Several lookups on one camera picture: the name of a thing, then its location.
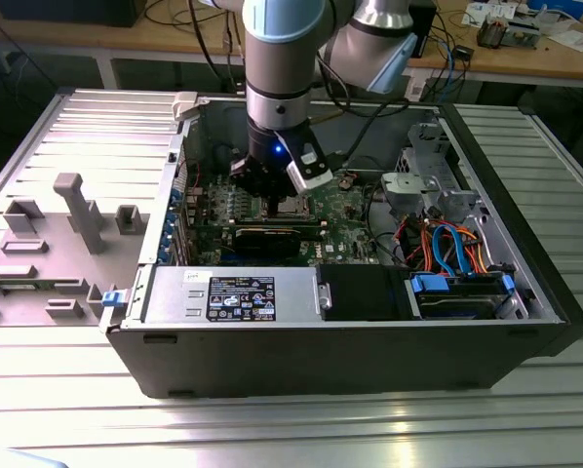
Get CPU socket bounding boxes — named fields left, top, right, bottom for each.
left=263, top=190, right=317, bottom=219

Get black graphics card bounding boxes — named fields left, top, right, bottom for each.
left=231, top=226, right=303, bottom=260

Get green motherboard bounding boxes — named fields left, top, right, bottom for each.
left=183, top=168, right=401, bottom=268

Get perforated metal drive cage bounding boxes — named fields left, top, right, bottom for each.
left=393, top=120, right=487, bottom=235

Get grey power supply unit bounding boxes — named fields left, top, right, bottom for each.
left=142, top=265, right=322, bottom=326

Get tall black box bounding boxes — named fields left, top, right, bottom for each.
left=408, top=0, right=438, bottom=59

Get black PC case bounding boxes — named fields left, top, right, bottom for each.
left=98, top=91, right=583, bottom=401

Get grey parts rack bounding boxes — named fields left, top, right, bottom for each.
left=0, top=173, right=152, bottom=328

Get black monitor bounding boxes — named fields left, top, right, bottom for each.
left=0, top=0, right=142, bottom=29

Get wooden desk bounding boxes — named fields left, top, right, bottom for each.
left=0, top=0, right=583, bottom=90

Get hard disk in blue carrier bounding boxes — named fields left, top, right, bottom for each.
left=404, top=271, right=518, bottom=322

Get white paper sheets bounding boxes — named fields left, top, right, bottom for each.
left=461, top=2, right=497, bottom=25
left=547, top=26, right=583, bottom=55

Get copper coil transformer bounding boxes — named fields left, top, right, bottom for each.
left=476, top=14, right=506, bottom=50

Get green RAM stick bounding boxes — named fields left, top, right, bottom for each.
left=0, top=279, right=44, bottom=292

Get grey electronic device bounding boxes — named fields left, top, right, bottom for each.
left=504, top=17, right=546, bottom=50

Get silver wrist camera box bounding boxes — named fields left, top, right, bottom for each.
left=275, top=130, right=335, bottom=195

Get silver metal bracket box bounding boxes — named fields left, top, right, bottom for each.
left=381, top=172, right=443, bottom=218

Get blue flat data wire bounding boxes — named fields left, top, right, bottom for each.
left=431, top=221, right=474, bottom=280

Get orange wire bundle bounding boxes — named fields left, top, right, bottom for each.
left=402, top=217, right=490, bottom=274

